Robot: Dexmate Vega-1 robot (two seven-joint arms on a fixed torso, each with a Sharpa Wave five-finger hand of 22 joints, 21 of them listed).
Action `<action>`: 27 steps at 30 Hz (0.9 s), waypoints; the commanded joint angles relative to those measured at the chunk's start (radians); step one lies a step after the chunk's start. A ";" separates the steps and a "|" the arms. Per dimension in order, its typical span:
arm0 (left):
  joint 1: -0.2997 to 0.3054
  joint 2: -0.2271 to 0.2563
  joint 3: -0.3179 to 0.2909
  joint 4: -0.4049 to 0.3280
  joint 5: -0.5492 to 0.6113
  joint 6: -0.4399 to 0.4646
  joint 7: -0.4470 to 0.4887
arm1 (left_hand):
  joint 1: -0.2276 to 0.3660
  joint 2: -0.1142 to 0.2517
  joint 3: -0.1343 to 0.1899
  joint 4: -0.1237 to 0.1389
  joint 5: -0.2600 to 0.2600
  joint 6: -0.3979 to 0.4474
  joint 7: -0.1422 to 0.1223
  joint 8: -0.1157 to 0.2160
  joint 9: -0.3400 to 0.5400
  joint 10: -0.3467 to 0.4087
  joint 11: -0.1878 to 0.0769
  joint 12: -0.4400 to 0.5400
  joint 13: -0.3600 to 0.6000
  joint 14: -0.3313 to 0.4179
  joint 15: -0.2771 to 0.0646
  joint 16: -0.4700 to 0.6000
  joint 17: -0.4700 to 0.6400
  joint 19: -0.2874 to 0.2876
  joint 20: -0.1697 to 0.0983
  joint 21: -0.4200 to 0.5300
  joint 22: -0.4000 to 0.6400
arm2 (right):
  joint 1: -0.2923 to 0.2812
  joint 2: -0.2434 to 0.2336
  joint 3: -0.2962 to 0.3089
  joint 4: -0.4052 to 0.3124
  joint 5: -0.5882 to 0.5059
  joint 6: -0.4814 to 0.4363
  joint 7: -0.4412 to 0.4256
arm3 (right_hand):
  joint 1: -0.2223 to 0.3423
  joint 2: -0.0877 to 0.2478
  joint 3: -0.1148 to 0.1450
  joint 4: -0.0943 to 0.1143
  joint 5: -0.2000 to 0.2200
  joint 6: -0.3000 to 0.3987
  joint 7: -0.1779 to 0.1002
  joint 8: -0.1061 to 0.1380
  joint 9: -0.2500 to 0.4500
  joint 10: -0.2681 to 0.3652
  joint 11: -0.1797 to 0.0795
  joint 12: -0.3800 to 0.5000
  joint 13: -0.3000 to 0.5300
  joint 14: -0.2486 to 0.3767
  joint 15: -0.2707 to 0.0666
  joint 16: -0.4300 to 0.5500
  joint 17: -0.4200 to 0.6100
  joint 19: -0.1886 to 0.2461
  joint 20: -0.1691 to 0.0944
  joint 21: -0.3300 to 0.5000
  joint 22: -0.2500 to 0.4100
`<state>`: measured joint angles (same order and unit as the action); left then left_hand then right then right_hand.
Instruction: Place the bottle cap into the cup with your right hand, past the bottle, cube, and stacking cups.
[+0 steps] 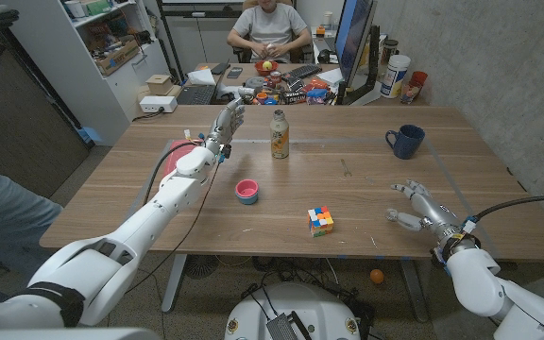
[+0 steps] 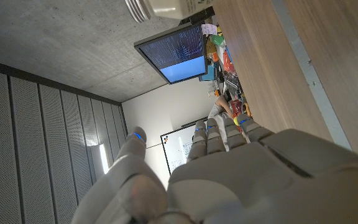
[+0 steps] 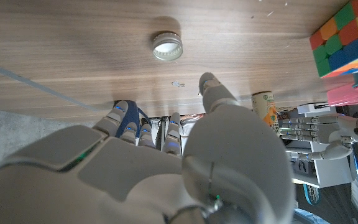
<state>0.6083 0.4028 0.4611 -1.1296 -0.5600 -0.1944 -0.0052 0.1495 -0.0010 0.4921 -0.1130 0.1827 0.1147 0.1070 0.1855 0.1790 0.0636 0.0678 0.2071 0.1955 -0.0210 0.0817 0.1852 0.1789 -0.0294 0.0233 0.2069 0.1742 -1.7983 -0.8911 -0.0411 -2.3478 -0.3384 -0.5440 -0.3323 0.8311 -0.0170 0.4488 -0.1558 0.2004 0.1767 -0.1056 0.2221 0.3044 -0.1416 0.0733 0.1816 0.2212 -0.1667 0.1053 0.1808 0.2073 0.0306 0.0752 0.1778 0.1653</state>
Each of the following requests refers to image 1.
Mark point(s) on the white canister blue label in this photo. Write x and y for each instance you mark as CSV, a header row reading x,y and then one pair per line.
x,y
395,75

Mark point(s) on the standing person in jeans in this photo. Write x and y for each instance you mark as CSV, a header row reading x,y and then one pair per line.
x,y
3,222

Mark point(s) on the dark blue mug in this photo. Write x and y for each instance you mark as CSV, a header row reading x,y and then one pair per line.
x,y
409,141

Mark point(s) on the grey table leg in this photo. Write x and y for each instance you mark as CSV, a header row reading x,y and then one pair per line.
x,y
174,283
414,290

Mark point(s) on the black snack bar box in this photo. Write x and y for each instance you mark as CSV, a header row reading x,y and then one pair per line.
x,y
294,97

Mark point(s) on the orange ball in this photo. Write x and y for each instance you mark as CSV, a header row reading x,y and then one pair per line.
x,y
377,276

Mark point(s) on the black smartphone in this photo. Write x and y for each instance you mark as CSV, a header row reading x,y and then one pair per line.
x,y
234,73

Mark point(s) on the pink and blue stacking cups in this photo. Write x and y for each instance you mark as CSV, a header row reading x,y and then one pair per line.
x,y
247,191

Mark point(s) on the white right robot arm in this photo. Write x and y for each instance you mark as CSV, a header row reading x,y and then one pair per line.
x,y
484,283

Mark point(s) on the dark wooden cabinet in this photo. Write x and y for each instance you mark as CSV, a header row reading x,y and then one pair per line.
x,y
31,132

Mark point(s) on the dark lidded jar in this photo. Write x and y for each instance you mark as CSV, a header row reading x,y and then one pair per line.
x,y
389,49

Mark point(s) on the blue plastic floor item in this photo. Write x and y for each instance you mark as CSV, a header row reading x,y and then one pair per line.
x,y
89,135

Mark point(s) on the white bottle cap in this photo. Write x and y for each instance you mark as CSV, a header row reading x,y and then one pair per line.
x,y
389,217

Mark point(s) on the black laptop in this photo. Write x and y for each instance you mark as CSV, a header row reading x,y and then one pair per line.
x,y
196,94

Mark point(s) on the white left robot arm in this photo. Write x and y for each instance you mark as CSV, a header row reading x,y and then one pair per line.
x,y
149,226

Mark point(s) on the open cardboard box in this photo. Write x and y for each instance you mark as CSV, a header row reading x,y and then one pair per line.
x,y
118,59

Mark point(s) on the blue snack package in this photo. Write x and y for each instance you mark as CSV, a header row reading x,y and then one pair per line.
x,y
317,96

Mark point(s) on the red cup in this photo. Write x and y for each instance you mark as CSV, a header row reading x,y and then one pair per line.
x,y
419,78

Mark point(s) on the red bowl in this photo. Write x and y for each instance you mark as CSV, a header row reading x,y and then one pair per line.
x,y
259,71

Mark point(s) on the white shelf unit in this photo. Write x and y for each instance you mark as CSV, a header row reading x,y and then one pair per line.
x,y
83,90

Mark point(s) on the seated person grey t-shirt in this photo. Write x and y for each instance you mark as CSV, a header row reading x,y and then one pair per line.
x,y
269,26

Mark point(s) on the grey vented module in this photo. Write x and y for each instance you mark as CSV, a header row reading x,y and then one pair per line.
x,y
281,328

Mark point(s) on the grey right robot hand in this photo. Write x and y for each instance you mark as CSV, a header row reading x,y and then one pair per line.
x,y
435,212

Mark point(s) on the beige drink bottle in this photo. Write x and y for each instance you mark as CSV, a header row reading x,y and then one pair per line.
x,y
279,137

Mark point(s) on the white power box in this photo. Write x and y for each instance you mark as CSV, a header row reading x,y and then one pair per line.
x,y
158,104

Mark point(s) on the pink flat pad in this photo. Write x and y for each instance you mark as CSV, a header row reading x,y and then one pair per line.
x,y
177,158

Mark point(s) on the orange snack package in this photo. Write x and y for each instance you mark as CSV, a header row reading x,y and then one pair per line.
x,y
317,85

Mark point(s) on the small tan carton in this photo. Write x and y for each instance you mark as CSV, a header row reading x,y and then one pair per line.
x,y
159,84

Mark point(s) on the white ball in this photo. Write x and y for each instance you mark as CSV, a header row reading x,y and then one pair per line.
x,y
269,46

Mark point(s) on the yellow ball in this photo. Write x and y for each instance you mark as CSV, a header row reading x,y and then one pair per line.
x,y
267,65

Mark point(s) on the black computer monitor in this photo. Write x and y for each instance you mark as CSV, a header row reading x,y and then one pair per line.
x,y
354,38

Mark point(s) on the white robot torso base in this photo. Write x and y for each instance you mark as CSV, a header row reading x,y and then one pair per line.
x,y
300,302

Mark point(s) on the white crumpled paper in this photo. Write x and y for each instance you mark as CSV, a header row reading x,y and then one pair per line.
x,y
201,77

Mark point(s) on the black metal rack post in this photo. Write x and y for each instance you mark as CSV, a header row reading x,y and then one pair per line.
x,y
168,42

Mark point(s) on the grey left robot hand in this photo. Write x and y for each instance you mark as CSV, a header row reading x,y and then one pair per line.
x,y
225,125

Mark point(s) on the multicolour puzzle cube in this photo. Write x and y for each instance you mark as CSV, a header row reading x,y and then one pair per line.
x,y
320,222

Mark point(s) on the black keyboard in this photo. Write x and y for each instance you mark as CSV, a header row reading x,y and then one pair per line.
x,y
302,71

